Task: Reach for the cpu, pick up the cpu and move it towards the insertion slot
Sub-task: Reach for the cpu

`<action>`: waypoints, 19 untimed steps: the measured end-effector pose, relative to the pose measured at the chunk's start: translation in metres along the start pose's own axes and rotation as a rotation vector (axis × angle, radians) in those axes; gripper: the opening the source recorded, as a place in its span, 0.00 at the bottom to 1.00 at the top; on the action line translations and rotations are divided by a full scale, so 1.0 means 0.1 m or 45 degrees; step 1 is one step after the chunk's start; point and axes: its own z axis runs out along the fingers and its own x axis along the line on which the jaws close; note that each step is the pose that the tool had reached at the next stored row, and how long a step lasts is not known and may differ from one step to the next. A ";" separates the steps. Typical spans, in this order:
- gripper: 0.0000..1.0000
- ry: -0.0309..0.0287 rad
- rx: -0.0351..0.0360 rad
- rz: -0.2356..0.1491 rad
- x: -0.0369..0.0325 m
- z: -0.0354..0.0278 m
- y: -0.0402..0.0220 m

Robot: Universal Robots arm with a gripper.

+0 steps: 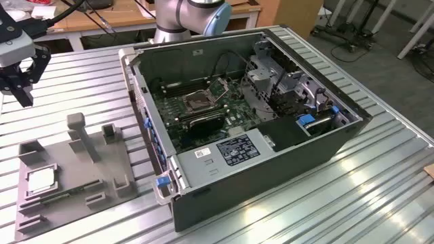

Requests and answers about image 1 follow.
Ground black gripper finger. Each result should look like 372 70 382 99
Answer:
0 65 20 97
14 43 52 108

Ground silver square CPU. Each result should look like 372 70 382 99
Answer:
27 169 58 195

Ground black RAM slot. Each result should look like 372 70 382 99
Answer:
161 80 209 90
163 84 210 96

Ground CPU socket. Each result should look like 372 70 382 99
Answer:
182 93 219 114

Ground white bowl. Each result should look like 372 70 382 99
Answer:
6 9 35 20

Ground grey plastic parts rack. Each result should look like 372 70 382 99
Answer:
15 111 141 242

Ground green RAM stick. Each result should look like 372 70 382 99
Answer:
40 184 90 204

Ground black round fan shroud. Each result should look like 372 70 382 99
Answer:
189 114 227 136

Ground blue case latch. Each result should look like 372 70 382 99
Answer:
154 176 170 190

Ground green motherboard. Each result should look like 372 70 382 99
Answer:
151 78 262 151

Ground grey power supply unit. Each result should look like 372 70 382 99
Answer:
171 127 277 197

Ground perforated metal drive cage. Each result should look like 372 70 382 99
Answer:
242 40 306 120

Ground black rating label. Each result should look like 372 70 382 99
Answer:
215 134 262 167

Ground wooden cabinet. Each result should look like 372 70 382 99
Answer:
274 0 323 40

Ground open black PC case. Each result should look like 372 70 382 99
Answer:
118 24 374 232

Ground blue disk carrier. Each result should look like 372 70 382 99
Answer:
294 113 336 135

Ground black wheeled stand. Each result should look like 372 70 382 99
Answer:
311 0 378 54

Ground white table legs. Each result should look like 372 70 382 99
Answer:
397 0 434 60

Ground brown board piece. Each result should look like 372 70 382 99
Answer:
422 162 434 184

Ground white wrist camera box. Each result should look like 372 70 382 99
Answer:
0 32 38 69

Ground thin grey cable with plug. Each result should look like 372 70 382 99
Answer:
80 9 118 35

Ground wooden desk white frame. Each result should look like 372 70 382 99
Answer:
43 0 265 50

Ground looped black wire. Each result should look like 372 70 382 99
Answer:
211 52 254 80

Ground metal socket cover frame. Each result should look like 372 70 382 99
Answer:
206 77 235 101

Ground black flat wire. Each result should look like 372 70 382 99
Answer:
270 65 285 90

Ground silver hinged metal bracket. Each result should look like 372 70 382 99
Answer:
303 76 332 113

